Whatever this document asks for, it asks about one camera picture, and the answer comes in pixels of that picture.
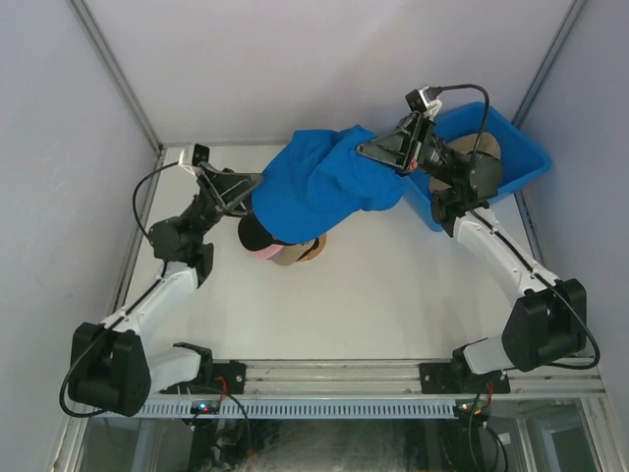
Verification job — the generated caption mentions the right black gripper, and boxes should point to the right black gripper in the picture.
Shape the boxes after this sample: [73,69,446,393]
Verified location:
[353,111,461,189]

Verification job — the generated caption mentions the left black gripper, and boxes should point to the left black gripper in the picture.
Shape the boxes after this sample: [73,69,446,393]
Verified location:
[181,162,277,244]

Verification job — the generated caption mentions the black baseball cap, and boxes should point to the black baseball cap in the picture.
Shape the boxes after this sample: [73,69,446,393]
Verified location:
[237,214,276,252]

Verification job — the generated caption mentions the pink baseball cap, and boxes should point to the pink baseball cap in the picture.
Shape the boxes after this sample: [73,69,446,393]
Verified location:
[253,244,284,261]

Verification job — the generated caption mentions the blue baseball cap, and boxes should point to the blue baseball cap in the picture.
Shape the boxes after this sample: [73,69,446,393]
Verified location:
[252,125,404,245]

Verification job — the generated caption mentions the tan baseball cap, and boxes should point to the tan baseball cap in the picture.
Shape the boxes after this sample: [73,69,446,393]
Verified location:
[429,133,501,194]
[272,240,313,266]

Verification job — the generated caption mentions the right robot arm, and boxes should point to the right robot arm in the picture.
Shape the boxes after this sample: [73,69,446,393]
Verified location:
[357,111,590,392]

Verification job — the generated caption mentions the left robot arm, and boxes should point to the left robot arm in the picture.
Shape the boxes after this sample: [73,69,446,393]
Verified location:
[59,163,262,418]

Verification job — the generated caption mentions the wooden hat stand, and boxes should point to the wooden hat stand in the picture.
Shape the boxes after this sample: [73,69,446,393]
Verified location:
[299,233,327,263]

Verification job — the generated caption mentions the blue plastic bin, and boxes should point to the blue plastic bin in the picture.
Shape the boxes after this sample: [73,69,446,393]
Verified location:
[404,102,551,232]

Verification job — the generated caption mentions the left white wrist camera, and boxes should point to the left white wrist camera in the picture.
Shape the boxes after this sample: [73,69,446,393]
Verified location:
[178,144,210,176]

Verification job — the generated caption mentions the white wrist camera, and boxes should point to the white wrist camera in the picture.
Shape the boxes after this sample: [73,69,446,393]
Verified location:
[178,144,210,176]
[405,87,442,120]

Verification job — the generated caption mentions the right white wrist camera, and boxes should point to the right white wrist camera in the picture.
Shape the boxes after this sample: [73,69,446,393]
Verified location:
[405,87,442,120]

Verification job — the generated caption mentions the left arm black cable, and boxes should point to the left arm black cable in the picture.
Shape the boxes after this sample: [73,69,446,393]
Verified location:
[58,161,183,420]

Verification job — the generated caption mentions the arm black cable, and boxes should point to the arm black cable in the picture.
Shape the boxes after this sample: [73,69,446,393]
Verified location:
[427,84,602,409]
[58,161,183,420]

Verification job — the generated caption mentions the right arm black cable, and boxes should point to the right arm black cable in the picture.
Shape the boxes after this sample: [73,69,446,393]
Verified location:
[427,84,602,409]

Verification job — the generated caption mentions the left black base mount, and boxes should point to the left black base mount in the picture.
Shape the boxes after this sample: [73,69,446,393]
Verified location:
[160,360,247,395]

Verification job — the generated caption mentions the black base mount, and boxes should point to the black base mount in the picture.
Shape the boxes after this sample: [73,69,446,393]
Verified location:
[419,362,511,394]
[160,360,247,395]

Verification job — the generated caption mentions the aluminium front rail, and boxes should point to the aluminium front rail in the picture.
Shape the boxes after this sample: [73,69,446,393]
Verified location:
[242,359,605,398]

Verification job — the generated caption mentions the perforated cable tray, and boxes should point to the perforated cable tray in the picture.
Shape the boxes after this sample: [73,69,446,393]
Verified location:
[135,398,456,420]

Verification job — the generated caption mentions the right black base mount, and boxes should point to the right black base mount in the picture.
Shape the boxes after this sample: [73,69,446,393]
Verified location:
[419,362,511,394]

